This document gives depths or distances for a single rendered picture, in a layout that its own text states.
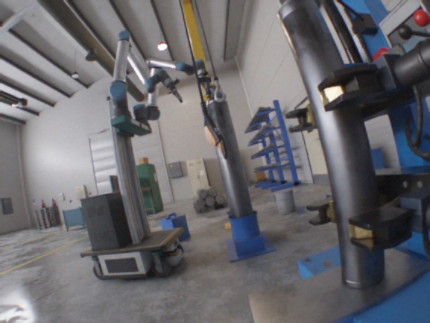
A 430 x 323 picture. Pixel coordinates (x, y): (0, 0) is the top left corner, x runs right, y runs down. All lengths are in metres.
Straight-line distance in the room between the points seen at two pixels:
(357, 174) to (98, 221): 2.05
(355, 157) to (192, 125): 11.13
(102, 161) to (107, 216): 10.85
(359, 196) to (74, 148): 13.85
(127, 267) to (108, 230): 0.38
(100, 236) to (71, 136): 12.33
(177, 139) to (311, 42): 11.02
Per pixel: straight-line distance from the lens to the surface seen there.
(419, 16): 0.53
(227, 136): 2.12
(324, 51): 1.02
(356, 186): 0.95
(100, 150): 13.11
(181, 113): 12.07
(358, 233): 0.85
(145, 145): 12.08
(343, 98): 0.72
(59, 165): 14.72
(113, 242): 2.23
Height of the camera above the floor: 0.77
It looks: 4 degrees up
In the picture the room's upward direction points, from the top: 13 degrees counter-clockwise
